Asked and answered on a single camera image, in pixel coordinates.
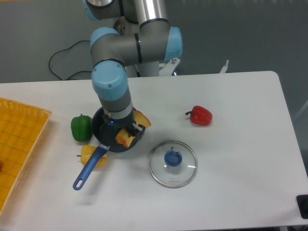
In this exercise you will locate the yellow bell pepper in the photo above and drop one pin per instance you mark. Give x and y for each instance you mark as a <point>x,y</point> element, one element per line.
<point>87,151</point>

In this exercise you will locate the black device at table edge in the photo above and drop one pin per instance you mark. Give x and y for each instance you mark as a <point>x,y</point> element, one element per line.
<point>302,201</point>

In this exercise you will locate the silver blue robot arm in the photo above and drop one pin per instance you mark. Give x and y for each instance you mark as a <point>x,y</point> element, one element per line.
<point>111,53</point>

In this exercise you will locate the dark pot with blue handle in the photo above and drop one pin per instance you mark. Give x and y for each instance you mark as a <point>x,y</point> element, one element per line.
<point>106,145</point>

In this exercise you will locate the yellow woven tray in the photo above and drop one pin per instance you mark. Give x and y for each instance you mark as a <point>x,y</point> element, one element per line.
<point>21,126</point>

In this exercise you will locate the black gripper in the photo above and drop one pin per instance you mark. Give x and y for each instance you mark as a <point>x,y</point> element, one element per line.
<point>114,122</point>

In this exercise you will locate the red bell pepper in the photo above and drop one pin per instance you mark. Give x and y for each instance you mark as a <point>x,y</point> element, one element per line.
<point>200,116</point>

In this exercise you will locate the green bell pepper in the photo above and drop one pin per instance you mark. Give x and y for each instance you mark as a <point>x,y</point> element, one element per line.
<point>81,128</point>

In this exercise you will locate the glass lid with blue knob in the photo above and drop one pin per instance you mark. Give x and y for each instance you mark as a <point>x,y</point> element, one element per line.
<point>173,164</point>

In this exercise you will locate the white metal bracket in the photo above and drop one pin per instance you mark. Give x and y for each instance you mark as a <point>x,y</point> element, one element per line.
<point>224,68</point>

